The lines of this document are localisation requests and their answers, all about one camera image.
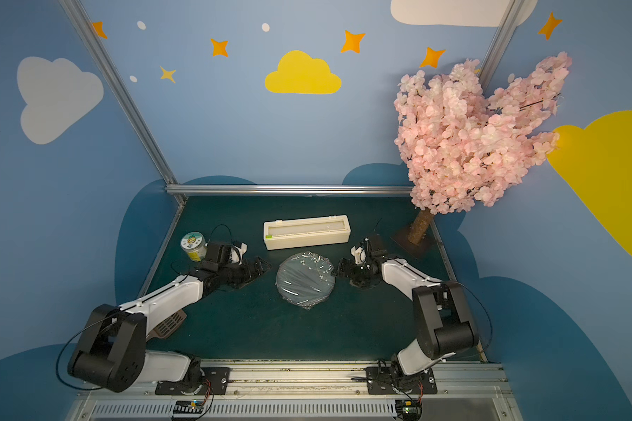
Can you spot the white plastic wrap dispenser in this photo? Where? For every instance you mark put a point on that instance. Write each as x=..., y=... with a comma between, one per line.
x=295, y=233

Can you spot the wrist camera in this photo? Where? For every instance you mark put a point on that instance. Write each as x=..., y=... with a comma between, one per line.
x=226, y=254
x=370, y=249

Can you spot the clear plastic wrap sheet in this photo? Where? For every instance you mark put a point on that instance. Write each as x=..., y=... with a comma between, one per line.
x=305, y=280

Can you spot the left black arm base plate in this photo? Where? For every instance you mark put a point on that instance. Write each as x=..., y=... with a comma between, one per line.
x=197, y=382

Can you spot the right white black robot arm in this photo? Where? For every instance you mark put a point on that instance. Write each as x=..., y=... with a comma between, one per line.
x=443, y=322

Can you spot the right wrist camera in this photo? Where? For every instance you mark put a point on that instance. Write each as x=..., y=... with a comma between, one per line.
x=370, y=249

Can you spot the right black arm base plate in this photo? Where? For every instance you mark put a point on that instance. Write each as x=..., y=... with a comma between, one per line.
x=400, y=380

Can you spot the aluminium front rail frame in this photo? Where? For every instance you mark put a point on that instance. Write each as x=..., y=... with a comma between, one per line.
x=313, y=390

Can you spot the pink cherry blossom tree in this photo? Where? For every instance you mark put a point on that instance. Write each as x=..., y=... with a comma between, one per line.
x=462, y=147

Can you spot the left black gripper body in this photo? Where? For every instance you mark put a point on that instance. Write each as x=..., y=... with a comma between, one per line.
x=240, y=271

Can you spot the round grey glass plate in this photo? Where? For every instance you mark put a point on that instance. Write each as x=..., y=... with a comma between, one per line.
x=305, y=280

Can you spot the aluminium back frame bar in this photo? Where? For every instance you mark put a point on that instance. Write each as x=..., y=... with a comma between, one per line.
x=285, y=190

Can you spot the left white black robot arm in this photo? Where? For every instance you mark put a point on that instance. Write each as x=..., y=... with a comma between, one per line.
x=111, y=352

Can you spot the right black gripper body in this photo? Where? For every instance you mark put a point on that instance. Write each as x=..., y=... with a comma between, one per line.
x=355, y=268

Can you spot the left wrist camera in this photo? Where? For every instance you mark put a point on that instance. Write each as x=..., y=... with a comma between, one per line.
x=226, y=254

